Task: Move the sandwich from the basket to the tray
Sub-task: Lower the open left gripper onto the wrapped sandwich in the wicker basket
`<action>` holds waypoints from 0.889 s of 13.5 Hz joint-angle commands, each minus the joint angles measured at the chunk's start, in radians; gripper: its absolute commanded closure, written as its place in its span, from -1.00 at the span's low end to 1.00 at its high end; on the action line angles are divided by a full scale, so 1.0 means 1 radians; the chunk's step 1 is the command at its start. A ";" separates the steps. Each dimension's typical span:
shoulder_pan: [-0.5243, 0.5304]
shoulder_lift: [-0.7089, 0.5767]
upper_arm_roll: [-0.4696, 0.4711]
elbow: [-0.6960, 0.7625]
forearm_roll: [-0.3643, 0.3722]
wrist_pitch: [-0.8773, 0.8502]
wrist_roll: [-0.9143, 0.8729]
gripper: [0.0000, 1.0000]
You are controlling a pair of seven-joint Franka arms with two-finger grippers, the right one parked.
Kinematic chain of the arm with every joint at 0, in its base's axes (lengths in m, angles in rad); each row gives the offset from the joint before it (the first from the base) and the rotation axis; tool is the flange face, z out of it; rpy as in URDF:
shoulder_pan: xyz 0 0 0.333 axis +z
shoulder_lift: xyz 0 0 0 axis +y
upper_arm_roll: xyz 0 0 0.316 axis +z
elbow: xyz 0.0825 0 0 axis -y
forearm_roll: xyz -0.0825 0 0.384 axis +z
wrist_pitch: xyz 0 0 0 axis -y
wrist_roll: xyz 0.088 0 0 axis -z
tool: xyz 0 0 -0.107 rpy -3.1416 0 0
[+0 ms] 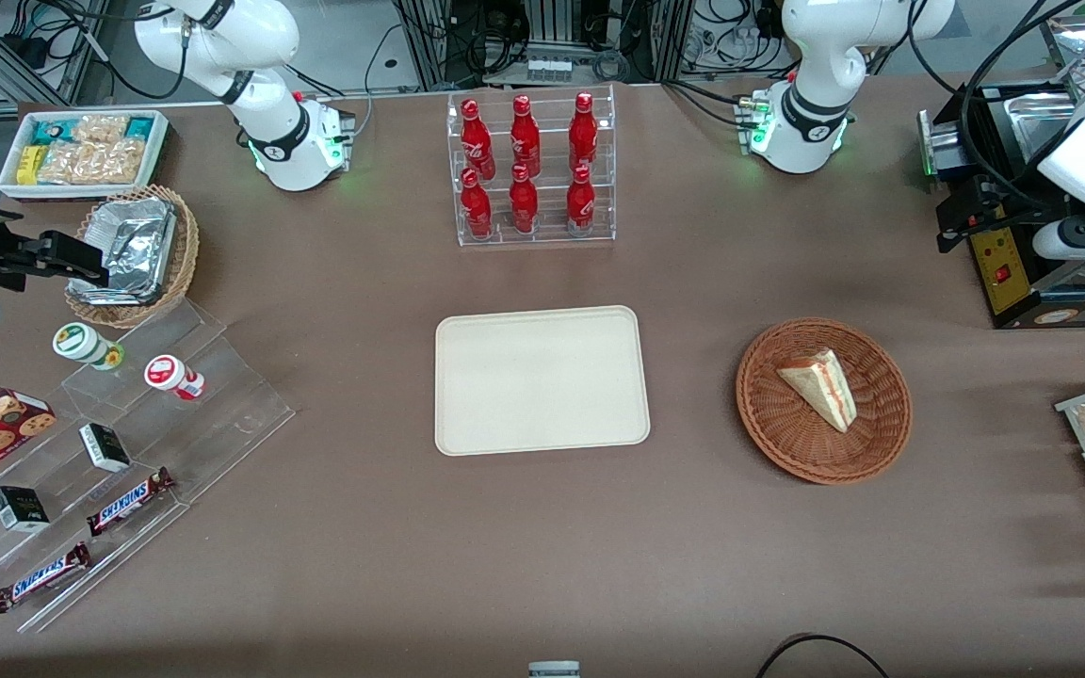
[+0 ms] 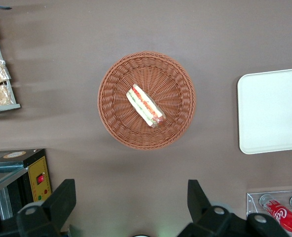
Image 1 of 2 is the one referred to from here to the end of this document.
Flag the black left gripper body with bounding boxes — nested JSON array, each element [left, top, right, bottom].
[[995, 179, 1063, 244]]

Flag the triangle sandwich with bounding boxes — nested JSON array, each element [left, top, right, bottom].
[[776, 348, 858, 434]]

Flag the oval wicker basket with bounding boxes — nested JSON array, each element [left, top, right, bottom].
[[64, 185, 201, 330]]

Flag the round brown wicker basket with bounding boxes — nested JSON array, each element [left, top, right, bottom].
[[736, 318, 913, 486]]

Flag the cream plastic serving tray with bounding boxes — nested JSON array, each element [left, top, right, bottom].
[[434, 305, 652, 458]]

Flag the black yellow sealing machine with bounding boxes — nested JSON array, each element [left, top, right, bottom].
[[917, 80, 1085, 331]]

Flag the aluminium foil container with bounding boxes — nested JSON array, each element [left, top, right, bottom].
[[67, 221, 176, 305], [83, 197, 176, 248]]

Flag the green lid yogurt cup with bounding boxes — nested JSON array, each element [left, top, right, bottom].
[[53, 322, 125, 371]]

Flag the clear bag of crackers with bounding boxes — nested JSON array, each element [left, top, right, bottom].
[[38, 139, 148, 186], [74, 115, 132, 145]]

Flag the white rectangular snack bin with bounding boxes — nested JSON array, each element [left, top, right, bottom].
[[0, 109, 171, 202]]

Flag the red lid yogurt cup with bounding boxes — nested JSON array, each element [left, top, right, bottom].
[[144, 354, 206, 401]]

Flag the small black box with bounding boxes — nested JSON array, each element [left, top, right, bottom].
[[0, 486, 51, 533], [78, 423, 132, 474]]

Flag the clear acrylic step stand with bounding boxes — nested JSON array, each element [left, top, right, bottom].
[[0, 299, 297, 634]]

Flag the snickers chocolate bar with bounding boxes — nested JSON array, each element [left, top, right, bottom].
[[86, 467, 176, 538], [0, 541, 93, 615]]

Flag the red cola bottle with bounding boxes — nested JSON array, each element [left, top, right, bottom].
[[461, 168, 494, 240], [509, 164, 540, 235], [566, 165, 596, 236], [510, 94, 542, 178], [569, 91, 599, 172], [461, 98, 496, 182]]

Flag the clear acrylic bottle rack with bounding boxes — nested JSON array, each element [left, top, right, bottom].
[[446, 83, 617, 248]]

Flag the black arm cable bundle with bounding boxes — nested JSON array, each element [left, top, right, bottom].
[[910, 0, 1085, 213]]

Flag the aluminium frame structure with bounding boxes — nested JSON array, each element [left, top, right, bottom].
[[392, 0, 694, 92]]

